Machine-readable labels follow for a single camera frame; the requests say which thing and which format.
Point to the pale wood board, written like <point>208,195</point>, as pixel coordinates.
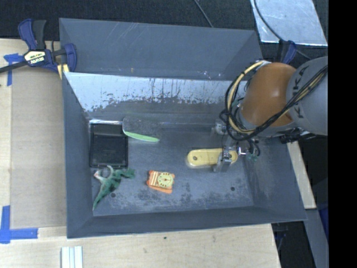
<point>36,149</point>

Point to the black square box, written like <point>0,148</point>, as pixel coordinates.
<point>108,149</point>

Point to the yellow oblong block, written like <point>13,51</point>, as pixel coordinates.
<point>203,156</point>

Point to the grey metal bin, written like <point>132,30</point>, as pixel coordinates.
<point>173,200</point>

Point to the clear and green flat thing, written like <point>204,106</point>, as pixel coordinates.
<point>136,128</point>

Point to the orange toy clock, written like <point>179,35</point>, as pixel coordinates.
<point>161,181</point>

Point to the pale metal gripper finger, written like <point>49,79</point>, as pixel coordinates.
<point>222,167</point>
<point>227,157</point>

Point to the green toy dinosaur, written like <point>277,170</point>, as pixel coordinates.
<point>108,181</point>

